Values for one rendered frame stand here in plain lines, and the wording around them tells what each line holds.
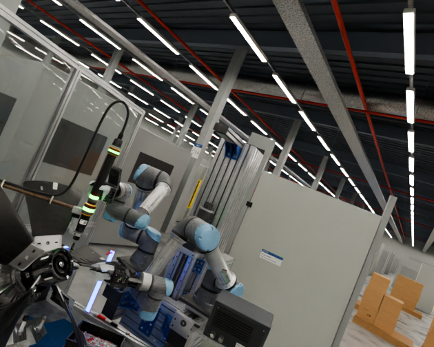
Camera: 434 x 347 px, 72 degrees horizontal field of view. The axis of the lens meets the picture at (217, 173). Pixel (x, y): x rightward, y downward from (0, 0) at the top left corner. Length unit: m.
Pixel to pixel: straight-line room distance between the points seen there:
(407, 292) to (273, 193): 12.30
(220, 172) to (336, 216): 1.30
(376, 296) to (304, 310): 5.44
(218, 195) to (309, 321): 1.53
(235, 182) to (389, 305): 6.74
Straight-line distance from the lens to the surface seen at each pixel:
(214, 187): 2.00
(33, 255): 1.24
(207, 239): 1.41
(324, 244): 2.89
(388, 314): 8.36
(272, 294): 2.95
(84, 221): 1.29
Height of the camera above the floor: 1.69
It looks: 2 degrees up
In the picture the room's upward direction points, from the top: 23 degrees clockwise
